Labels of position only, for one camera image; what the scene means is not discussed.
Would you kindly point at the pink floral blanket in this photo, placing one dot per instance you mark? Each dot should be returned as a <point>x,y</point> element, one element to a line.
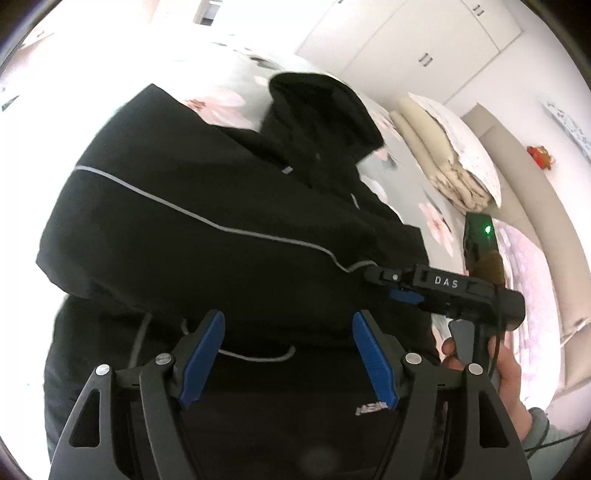
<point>531,277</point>

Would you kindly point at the wall poster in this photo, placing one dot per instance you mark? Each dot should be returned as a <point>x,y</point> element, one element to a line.
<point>570,124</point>

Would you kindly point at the white wardrobe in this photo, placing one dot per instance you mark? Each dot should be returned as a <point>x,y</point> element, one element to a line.
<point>406,41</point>

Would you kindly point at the black hooded jacket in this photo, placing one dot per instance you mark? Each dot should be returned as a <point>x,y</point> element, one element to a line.
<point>184,184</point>

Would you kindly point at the person's right hand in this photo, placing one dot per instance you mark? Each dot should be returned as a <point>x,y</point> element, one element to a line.
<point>508,369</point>

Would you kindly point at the red wall ornament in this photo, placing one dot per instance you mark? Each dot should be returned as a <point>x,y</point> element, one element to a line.
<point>541,157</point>

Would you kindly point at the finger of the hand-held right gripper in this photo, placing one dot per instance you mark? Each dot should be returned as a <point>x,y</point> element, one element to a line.
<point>388,276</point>
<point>406,295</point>

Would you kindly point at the floral bed sheet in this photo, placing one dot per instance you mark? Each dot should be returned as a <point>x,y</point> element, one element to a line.
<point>415,184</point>

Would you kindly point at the person's right forearm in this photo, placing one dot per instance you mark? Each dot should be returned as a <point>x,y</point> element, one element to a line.
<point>551,431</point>

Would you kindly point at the white floral pillow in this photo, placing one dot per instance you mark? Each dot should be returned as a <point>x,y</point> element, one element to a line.
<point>475,152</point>

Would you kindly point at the folded beige quilt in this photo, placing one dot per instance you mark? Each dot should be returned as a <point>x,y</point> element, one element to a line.
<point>443,161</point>

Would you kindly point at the beige headboard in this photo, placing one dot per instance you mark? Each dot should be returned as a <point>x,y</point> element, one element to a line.
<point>526,198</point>

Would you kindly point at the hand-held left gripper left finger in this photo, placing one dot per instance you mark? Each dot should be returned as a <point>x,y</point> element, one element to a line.
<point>203,360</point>

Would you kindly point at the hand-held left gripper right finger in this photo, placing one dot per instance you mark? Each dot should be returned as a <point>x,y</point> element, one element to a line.
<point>375,362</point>

